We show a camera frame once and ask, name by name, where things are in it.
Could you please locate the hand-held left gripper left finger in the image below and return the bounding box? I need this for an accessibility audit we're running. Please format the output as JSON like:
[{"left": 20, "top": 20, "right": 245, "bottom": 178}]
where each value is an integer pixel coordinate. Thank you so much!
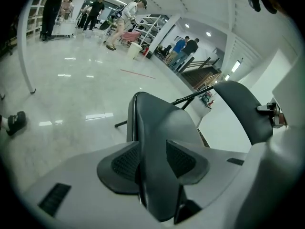
[{"left": 11, "top": 141, "right": 160, "bottom": 229}]

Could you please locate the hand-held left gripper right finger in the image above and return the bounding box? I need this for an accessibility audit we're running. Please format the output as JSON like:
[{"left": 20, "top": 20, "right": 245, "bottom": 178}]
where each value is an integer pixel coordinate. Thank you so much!
[{"left": 165, "top": 139, "right": 248, "bottom": 211}]

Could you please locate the black folding chair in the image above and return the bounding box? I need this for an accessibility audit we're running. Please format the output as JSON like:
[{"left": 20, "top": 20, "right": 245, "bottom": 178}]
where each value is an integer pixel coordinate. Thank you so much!
[{"left": 114, "top": 80, "right": 275, "bottom": 224}]

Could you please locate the wooden stair railing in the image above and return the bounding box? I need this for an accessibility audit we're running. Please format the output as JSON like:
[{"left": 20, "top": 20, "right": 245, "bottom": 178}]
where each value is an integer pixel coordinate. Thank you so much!
[{"left": 180, "top": 57, "right": 222, "bottom": 90}]

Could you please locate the red floor tape line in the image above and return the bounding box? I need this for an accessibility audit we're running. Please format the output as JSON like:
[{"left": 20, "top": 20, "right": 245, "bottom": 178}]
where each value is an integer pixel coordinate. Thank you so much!
[{"left": 120, "top": 69, "right": 157, "bottom": 80}]

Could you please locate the white curved desk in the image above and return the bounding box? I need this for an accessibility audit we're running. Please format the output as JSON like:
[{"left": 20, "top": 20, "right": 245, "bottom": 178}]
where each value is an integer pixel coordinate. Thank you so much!
[{"left": 16, "top": 0, "right": 36, "bottom": 95}]

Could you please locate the beige trash bin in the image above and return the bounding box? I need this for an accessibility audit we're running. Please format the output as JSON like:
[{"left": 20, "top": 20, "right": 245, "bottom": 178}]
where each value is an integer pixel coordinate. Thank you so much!
[{"left": 127, "top": 43, "right": 142, "bottom": 59}]

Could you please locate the white metal shelf rack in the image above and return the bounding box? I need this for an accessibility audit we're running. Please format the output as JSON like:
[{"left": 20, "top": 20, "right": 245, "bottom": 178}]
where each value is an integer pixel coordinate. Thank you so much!
[{"left": 132, "top": 14, "right": 167, "bottom": 47}]

